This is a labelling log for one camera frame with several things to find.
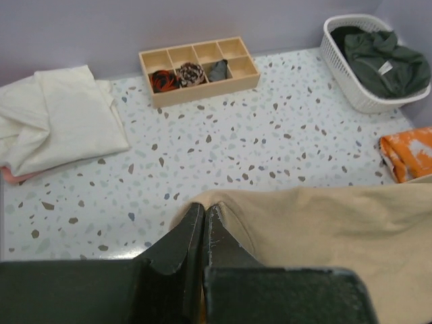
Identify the beige t-shirt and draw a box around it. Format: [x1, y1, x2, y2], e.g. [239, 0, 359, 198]
[167, 175, 432, 324]

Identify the white plastic laundry basket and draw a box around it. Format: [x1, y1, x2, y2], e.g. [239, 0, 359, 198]
[320, 13, 431, 114]

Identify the brown patterned rolled sock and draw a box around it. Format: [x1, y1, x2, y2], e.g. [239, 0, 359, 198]
[177, 62, 206, 88]

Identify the orange black rolled sock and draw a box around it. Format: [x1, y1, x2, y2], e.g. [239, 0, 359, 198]
[149, 70, 180, 93]

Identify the wooden compartment organizer box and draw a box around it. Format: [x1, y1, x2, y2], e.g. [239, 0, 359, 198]
[138, 36, 261, 108]

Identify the grey rolled sock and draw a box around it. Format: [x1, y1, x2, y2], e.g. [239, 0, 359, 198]
[207, 59, 229, 82]

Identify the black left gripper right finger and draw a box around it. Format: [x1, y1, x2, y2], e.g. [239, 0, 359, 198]
[202, 206, 378, 323]

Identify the pink folded t-shirt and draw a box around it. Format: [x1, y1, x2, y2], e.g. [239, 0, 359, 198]
[1, 167, 41, 184]

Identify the dark green t-shirt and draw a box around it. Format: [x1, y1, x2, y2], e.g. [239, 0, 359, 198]
[344, 31, 431, 99]

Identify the black garment in basket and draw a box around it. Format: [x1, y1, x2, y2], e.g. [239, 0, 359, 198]
[330, 26, 366, 49]

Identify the cream folded t-shirt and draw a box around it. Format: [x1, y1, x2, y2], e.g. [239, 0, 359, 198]
[1, 65, 130, 177]

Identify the orange tie-dye folded t-shirt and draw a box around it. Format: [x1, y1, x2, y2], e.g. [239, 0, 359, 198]
[378, 126, 431, 184]

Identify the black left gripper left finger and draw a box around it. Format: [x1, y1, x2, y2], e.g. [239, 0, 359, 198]
[1, 203, 205, 323]

